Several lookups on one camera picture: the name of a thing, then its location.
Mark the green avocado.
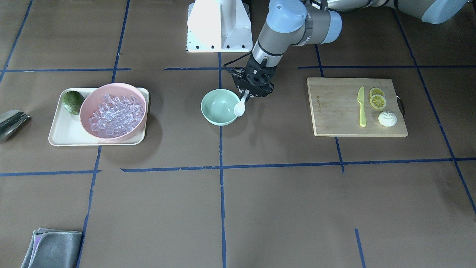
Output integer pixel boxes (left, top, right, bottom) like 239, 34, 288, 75
61, 90, 85, 115

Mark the stainless steel ice scoop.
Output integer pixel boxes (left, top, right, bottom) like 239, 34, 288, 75
0, 109, 31, 143

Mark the lower lemon slice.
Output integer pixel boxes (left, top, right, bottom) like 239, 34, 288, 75
369, 94, 387, 110

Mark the upper lemon slice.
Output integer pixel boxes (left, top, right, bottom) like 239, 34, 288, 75
369, 87, 385, 98

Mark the pink bowl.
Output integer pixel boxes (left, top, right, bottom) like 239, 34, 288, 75
79, 83, 149, 145

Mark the yellow plastic knife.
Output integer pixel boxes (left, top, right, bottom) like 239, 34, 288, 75
357, 86, 367, 127

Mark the lemon slice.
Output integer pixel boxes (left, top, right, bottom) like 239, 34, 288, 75
369, 94, 387, 110
369, 87, 385, 98

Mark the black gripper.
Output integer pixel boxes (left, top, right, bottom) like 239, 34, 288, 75
231, 56, 275, 102

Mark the pile of clear ice cubes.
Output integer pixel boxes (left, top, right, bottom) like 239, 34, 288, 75
88, 94, 145, 138

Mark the cream rectangular tray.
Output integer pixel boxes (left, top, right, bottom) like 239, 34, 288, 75
49, 87, 146, 147

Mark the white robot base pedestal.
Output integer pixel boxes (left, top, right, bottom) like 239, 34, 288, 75
186, 0, 253, 53

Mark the white plastic spoon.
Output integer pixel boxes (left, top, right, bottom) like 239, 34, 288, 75
234, 94, 247, 117

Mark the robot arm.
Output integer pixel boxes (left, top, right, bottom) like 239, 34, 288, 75
228, 0, 466, 102

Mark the folded grey cloth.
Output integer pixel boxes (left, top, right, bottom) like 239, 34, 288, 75
21, 227, 82, 268

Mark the mint green bowl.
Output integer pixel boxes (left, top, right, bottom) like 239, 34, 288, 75
200, 89, 240, 127

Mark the bamboo cutting board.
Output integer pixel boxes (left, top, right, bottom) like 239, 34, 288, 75
307, 77, 408, 137

